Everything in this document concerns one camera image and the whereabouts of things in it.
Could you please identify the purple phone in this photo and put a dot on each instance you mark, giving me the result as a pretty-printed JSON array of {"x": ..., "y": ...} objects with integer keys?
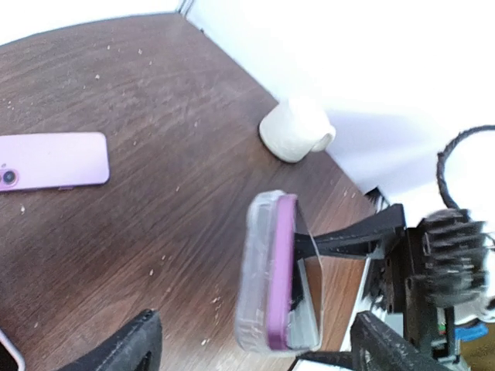
[{"x": 53, "y": 160}]

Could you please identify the right aluminium frame post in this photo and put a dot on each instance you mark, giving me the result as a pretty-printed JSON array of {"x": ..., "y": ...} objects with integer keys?
[{"x": 185, "y": 7}]

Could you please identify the pink phone case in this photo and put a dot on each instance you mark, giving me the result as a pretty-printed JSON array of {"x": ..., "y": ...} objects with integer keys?
[{"x": 22, "y": 363}]

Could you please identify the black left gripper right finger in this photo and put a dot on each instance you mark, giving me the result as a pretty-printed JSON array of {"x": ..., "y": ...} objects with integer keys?
[{"x": 375, "y": 346}]

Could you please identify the clear magsafe phone case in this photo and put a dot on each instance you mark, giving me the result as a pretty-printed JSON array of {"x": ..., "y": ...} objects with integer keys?
[{"x": 251, "y": 309}]

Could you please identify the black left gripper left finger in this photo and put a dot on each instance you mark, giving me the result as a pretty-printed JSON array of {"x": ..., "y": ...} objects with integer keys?
[{"x": 137, "y": 345}]

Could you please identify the cream ribbed mug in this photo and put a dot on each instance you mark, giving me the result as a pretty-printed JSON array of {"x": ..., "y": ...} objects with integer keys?
[{"x": 294, "y": 128}]

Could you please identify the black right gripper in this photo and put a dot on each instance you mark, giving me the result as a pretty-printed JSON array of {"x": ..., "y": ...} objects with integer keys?
[{"x": 425, "y": 273}]

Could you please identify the dark phone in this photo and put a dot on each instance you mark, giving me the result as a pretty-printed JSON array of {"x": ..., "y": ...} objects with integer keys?
[{"x": 295, "y": 292}]

